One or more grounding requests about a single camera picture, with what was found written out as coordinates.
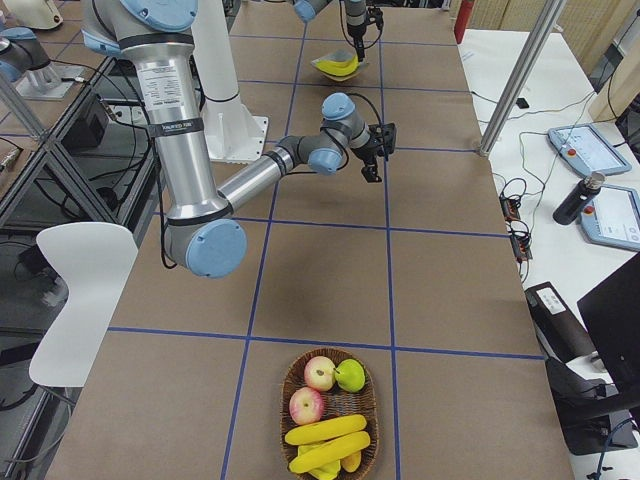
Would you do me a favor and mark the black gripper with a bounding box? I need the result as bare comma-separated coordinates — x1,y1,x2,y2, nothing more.
345,4,384,62
349,122,397,183

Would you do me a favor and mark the yellow plastic banana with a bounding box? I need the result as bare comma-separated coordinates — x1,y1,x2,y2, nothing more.
315,56,359,78

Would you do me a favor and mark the third robot arm grey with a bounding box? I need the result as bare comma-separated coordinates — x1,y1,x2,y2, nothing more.
1,27,70,100

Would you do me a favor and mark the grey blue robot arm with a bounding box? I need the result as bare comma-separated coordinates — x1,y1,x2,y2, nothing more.
290,0,384,63
82,1,396,278

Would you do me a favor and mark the grey square plate orange rim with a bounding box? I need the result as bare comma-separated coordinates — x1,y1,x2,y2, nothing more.
311,49,369,82

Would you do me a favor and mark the brown wicker basket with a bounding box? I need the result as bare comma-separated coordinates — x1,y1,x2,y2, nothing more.
280,347,379,480

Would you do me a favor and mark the yellow banana top in basket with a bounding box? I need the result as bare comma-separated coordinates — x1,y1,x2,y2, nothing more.
284,414,367,446

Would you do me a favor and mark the yellow banana in basket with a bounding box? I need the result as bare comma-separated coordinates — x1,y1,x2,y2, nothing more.
284,414,367,446
289,431,371,474
309,450,362,480

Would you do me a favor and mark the yellow banana middle in basket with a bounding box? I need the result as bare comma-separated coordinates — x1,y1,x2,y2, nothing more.
289,431,371,474

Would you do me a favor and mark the yellow banana bottom in basket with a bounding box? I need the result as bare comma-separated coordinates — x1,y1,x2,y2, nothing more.
309,450,362,480

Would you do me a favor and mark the red fire extinguisher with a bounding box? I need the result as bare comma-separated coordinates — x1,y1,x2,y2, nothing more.
454,0,475,44

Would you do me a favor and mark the orange circuit board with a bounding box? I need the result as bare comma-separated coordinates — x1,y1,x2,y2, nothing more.
499,194,533,263

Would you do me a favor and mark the black water bottle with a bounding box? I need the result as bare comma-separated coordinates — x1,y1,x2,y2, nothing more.
552,172,606,225

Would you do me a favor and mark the teach pendant far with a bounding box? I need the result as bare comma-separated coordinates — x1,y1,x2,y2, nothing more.
547,124,631,177

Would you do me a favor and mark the teach pendant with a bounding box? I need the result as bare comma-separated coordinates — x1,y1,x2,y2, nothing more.
547,124,631,177
579,185,639,252

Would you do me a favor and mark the green pear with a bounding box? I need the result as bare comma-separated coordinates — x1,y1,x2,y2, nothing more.
334,358,366,393

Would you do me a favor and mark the red apple upper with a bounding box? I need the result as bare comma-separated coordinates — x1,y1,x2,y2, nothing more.
304,356,335,392

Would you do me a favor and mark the red apple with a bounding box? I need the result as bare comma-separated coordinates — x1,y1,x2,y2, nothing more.
304,356,335,392
289,387,324,425

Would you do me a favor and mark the teach pendant near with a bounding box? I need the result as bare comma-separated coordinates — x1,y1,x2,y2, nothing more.
579,185,639,252

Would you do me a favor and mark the black box with label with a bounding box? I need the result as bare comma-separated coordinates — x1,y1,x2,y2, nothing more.
525,282,596,363

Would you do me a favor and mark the red apple lower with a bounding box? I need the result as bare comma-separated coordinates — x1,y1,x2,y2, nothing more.
289,387,324,425

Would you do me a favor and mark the black monitor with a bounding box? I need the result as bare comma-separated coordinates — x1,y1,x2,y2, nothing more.
578,254,639,388

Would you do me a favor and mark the white chair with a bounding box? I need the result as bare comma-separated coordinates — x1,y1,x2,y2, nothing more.
29,222,138,387

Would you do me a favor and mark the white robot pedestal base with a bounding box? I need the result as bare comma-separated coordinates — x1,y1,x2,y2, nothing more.
191,1,269,163

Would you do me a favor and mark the aluminium frame post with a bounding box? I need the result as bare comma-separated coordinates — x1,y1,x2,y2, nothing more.
478,0,567,157

